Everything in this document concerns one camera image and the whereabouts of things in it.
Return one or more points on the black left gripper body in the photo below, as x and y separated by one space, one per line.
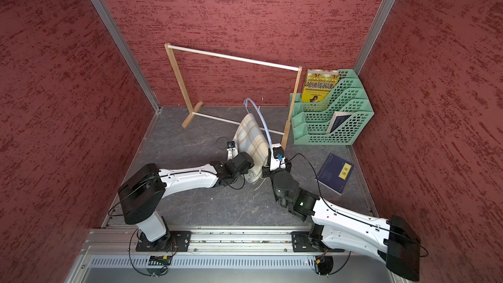
245 172

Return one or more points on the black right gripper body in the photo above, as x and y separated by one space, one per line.
267 172

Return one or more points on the blue beige plaid scarf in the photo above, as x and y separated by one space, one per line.
250 139

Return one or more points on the light blue plastic hanger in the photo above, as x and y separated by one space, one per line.
248 101

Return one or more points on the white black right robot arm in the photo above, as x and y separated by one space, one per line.
393 241

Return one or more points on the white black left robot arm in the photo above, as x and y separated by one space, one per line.
140 195

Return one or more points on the green plastic file organizer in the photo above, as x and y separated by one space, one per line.
332 110

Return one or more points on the dark blue book yellow label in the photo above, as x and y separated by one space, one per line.
335 173

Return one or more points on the wooden rack with white rods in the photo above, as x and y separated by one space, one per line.
194 110

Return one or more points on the dark book in organizer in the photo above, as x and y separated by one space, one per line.
338 118

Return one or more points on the yellow book in organizer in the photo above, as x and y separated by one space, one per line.
318 84

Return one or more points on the aluminium corner profile left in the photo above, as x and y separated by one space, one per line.
112 27

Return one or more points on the aluminium corner profile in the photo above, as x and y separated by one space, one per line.
378 22
112 27

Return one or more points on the aluminium corner profile right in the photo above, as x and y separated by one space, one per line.
378 22

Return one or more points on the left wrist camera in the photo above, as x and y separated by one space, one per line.
231 145

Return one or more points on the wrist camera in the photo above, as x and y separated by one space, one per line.
277 152
231 145

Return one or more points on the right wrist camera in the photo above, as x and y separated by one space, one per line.
277 152

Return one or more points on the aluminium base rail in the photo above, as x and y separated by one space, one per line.
243 240

